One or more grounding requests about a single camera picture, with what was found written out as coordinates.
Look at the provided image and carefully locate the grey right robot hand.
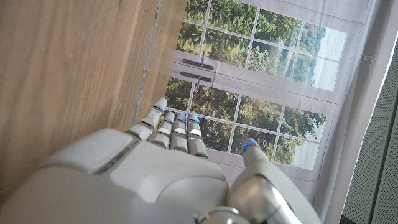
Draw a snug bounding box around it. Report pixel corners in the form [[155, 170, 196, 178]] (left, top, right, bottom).
[[0, 97, 323, 224]]

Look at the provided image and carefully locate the printed window backdrop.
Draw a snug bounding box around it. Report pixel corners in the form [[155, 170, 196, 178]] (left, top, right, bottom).
[[164, 0, 398, 224]]

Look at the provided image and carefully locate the grey perforated panel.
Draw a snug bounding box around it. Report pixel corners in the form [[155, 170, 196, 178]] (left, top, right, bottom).
[[340, 40, 398, 224]]

